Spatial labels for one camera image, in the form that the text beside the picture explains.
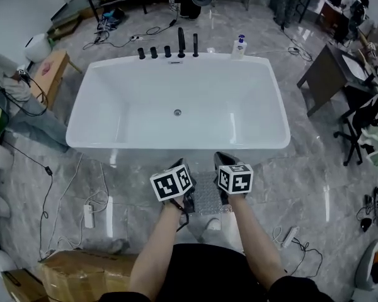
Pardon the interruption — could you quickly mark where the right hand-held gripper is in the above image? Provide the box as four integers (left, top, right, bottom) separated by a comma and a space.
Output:
214, 151, 255, 206

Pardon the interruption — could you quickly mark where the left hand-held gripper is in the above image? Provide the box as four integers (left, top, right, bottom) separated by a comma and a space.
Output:
149, 158, 197, 215

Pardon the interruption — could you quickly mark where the grey perforated bath mat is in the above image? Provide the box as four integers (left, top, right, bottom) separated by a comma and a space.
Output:
188, 171, 234, 215

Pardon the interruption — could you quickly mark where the person's left forearm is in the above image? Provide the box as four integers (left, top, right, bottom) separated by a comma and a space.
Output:
129, 199, 190, 295

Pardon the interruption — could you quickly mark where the person's right forearm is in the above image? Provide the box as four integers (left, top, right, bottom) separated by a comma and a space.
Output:
228, 193, 287, 291

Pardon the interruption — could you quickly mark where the grey crumpled cloth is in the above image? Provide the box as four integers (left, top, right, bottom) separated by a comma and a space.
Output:
105, 238, 130, 254

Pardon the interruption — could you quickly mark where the white bathtub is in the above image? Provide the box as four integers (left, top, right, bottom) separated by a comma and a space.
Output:
65, 52, 292, 169

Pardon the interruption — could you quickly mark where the white soap pump bottle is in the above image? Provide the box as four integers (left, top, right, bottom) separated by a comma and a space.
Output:
231, 35, 248, 60

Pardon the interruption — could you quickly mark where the black bathtub faucet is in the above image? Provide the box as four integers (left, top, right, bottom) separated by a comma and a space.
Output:
176, 26, 186, 59

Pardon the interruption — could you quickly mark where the brown wooden desk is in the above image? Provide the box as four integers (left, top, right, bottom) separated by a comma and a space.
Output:
297, 42, 378, 118

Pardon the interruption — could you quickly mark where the black office chair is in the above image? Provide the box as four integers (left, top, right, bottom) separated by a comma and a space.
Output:
333, 83, 378, 167

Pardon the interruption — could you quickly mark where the light green towel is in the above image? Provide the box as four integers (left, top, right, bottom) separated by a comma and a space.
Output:
358, 127, 378, 166

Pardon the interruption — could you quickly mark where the white sink basin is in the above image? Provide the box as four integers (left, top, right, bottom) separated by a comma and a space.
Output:
341, 53, 369, 81

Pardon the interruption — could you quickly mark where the dark brown cardboard box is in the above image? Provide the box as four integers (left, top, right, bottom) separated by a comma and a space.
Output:
1, 267, 49, 302

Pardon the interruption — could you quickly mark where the white beanbag chair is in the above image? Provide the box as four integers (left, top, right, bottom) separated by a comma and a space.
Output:
354, 237, 378, 292

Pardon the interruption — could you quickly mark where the white round bin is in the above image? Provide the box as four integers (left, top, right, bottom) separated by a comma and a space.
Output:
23, 33, 54, 64

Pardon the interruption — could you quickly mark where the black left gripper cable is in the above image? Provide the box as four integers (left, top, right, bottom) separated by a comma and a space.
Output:
169, 198, 190, 232

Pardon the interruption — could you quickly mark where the white power cable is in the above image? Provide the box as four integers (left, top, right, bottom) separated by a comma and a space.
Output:
39, 155, 111, 259

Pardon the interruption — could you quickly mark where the black power adapter cable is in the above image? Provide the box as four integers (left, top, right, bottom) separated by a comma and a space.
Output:
1, 138, 56, 260

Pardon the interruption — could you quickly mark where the blue device with cables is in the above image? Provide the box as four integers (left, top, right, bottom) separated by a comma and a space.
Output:
96, 7, 127, 33

